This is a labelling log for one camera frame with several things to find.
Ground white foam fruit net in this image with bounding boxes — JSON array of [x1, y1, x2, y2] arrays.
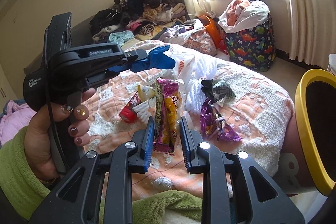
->
[[133, 97, 156, 123]]

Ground blue plastic bag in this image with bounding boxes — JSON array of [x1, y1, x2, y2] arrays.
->
[[108, 45, 175, 73]]

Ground magenta yellow snack bag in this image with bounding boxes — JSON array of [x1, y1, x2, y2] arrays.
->
[[154, 79, 182, 155]]

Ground yellow rimmed trash bin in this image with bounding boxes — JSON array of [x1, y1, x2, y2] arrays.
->
[[294, 69, 335, 196]]

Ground left hand painted nails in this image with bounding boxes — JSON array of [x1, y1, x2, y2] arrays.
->
[[24, 103, 91, 181]]

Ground green fleece left sleeve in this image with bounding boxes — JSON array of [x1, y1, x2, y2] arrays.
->
[[0, 127, 50, 221]]

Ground red candy box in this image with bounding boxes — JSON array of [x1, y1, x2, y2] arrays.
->
[[119, 92, 142, 123]]

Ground yellow white snack packet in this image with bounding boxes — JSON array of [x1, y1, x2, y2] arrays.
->
[[137, 84, 156, 102]]

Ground purple snack wrapper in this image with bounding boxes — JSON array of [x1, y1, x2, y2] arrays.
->
[[200, 98, 241, 142]]

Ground clothes pile on bed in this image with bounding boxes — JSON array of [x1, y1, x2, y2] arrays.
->
[[89, 0, 206, 46]]

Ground orange white tufted blanket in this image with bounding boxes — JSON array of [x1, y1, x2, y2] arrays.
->
[[81, 39, 295, 201]]

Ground dark green crumpled wrapper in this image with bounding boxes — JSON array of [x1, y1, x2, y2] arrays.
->
[[201, 79, 236, 107]]

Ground white orange shopping bag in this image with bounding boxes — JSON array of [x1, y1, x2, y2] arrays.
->
[[162, 53, 218, 87]]

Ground floral pink pillow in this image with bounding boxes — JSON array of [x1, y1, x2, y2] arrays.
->
[[183, 30, 217, 56]]

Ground dinosaur print laundry basket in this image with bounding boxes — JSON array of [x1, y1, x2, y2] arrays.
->
[[224, 14, 276, 72]]

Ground white bag with clothes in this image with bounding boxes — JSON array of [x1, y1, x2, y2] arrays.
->
[[219, 0, 270, 34]]

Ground cream curtain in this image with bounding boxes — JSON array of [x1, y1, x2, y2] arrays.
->
[[162, 0, 334, 70]]

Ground white wire stool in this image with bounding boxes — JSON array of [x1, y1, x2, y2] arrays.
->
[[327, 53, 336, 75]]

